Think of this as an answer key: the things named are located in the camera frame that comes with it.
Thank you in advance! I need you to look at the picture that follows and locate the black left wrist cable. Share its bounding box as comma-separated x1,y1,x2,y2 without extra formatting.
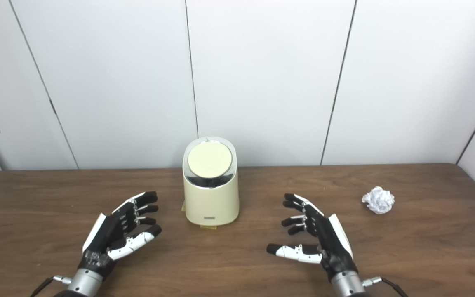
29,275,73,297

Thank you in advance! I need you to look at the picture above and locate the round cream bin lid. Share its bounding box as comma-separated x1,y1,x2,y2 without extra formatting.
187,141,233,179

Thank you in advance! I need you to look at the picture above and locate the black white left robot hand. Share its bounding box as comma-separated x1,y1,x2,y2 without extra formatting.
79,191,162,281

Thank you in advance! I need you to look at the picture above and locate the cream-colored trash bin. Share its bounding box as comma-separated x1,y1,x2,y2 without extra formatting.
182,137,240,226

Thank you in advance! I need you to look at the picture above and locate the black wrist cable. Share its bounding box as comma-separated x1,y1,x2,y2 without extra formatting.
361,276,409,297
29,275,73,297

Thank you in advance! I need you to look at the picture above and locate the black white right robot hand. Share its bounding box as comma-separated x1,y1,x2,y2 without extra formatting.
267,193,359,282

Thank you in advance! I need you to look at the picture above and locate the white paper ball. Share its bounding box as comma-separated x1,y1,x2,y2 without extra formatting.
362,186,395,215

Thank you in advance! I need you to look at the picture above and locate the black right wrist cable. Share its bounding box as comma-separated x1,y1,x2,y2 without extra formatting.
361,276,409,297

